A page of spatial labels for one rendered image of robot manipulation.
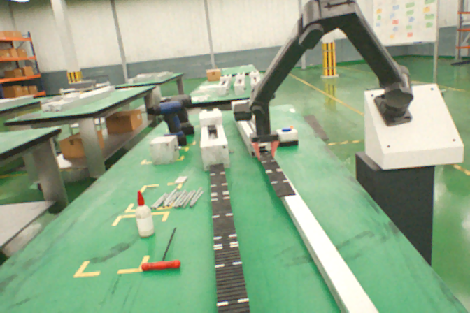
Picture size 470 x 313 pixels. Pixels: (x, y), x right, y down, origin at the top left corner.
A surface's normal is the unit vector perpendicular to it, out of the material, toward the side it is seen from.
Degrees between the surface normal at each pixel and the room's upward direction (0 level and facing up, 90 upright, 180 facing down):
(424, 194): 90
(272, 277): 0
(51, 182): 90
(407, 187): 90
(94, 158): 90
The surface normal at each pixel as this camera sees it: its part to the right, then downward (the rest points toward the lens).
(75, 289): -0.11, -0.96
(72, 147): -0.11, 0.25
